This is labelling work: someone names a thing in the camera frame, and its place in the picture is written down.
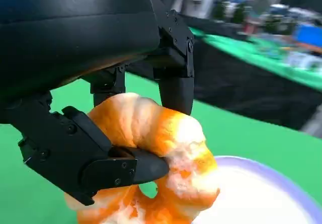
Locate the orange and white bread roll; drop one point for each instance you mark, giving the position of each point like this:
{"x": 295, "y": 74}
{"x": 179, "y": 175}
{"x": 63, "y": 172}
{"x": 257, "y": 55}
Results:
{"x": 151, "y": 128}

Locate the green cloth on background table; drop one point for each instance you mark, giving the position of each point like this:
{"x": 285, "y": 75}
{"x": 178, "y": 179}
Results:
{"x": 264, "y": 58}

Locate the lilac plate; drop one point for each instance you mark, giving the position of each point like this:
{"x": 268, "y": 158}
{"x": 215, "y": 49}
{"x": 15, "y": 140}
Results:
{"x": 251, "y": 196}

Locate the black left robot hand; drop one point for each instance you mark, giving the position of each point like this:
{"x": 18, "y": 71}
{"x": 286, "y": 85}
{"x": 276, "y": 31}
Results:
{"x": 75, "y": 32}

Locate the black drape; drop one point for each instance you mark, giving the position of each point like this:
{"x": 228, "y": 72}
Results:
{"x": 239, "y": 83}

